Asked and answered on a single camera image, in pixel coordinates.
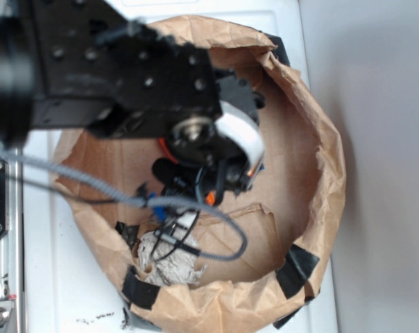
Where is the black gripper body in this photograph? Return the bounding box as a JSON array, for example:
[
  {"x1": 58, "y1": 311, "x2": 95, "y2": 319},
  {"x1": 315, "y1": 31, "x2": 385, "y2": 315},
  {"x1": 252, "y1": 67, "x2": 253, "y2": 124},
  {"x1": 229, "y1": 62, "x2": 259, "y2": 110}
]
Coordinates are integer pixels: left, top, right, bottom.
[{"x1": 152, "y1": 69, "x2": 265, "y2": 206}]

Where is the black tape piece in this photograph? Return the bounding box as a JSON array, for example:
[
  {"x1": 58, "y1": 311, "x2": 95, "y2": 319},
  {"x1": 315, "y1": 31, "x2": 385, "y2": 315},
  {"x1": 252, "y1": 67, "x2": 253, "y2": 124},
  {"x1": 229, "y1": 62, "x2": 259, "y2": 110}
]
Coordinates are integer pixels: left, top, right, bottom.
[
  {"x1": 276, "y1": 244, "x2": 320, "y2": 299},
  {"x1": 121, "y1": 266, "x2": 161, "y2": 310},
  {"x1": 265, "y1": 33, "x2": 291, "y2": 67}
]

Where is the brown paper bag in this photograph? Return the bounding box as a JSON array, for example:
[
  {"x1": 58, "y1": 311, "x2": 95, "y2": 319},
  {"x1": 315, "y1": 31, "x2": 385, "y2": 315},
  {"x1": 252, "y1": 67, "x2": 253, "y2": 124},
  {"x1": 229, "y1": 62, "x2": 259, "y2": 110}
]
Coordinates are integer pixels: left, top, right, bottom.
[{"x1": 69, "y1": 15, "x2": 346, "y2": 332}]

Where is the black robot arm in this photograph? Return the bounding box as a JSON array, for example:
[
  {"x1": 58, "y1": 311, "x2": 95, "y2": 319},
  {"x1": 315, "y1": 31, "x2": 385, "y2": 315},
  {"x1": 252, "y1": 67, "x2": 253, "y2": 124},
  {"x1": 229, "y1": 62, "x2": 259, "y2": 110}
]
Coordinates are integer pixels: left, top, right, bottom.
[{"x1": 0, "y1": 1, "x2": 264, "y2": 202}]

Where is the aluminium frame rail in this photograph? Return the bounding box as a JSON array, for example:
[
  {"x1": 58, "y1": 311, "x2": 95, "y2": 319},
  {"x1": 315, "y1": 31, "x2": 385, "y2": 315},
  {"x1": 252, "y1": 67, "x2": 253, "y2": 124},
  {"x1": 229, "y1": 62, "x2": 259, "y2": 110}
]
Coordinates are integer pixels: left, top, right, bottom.
[{"x1": 0, "y1": 157, "x2": 26, "y2": 332}]

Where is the grey braided cable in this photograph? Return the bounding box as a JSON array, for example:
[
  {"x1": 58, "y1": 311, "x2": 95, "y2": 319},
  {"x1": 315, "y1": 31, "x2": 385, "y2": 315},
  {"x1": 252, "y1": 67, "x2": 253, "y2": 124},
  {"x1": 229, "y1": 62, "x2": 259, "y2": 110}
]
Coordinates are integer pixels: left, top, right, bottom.
[{"x1": 0, "y1": 148, "x2": 248, "y2": 262}]

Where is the crumpled white paper ball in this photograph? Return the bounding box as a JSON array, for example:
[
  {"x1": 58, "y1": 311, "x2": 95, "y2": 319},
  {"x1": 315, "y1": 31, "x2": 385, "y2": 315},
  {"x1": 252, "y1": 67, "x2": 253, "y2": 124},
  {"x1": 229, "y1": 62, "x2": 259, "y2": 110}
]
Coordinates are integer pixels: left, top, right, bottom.
[{"x1": 137, "y1": 232, "x2": 207, "y2": 287}]

